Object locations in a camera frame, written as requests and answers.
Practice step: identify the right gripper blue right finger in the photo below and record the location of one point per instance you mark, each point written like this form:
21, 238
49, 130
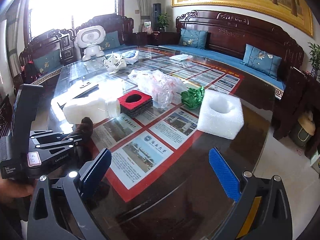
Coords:
228, 180

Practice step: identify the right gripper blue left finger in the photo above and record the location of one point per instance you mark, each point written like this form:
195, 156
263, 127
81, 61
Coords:
93, 172

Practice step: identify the white plastic milk bottle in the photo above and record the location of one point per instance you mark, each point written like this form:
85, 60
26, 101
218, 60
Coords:
95, 109

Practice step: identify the white foam packing block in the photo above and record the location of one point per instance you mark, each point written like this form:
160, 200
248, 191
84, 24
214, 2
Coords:
220, 115

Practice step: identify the red square foam insert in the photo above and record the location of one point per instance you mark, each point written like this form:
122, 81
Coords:
134, 103

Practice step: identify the green paper ball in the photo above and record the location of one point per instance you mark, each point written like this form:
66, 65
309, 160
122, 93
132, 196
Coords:
192, 98

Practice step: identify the clear plastic bag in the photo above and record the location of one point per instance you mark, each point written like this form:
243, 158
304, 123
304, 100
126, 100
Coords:
161, 87

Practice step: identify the person's left hand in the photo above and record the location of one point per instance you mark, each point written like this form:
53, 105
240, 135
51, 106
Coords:
11, 189

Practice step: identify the teal cushion on armchair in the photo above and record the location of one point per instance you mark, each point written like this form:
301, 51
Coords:
48, 63

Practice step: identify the dark wooden armchair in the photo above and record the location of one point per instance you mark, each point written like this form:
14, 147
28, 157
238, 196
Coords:
64, 42

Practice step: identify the white printed plastic bag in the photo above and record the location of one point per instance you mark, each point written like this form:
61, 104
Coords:
114, 62

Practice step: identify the dark wooden side cabinet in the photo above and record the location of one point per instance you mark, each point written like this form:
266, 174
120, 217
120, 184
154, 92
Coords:
300, 95

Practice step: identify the bag with blue contents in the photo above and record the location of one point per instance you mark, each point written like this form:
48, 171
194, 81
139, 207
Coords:
131, 56

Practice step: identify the blue embroidered cushion right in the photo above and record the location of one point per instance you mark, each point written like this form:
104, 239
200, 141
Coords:
261, 61

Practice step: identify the blue embroidered cushion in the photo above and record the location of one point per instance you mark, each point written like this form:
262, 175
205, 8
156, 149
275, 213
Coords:
261, 61
193, 38

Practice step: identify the white toy robot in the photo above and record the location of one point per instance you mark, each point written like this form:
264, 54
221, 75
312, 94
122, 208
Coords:
90, 39

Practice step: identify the dark wooden carved sofa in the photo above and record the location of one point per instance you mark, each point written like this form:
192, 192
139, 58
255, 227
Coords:
229, 33

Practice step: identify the blue embroidered cushion left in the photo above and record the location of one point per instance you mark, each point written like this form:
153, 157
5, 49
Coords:
193, 38

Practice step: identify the potted plant right side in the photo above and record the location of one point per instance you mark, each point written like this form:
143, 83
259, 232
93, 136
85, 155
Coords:
314, 58

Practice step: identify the potted plant far corner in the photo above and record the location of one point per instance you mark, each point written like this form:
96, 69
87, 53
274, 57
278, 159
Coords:
162, 22

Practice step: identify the black tower speaker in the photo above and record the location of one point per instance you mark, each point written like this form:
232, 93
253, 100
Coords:
156, 12

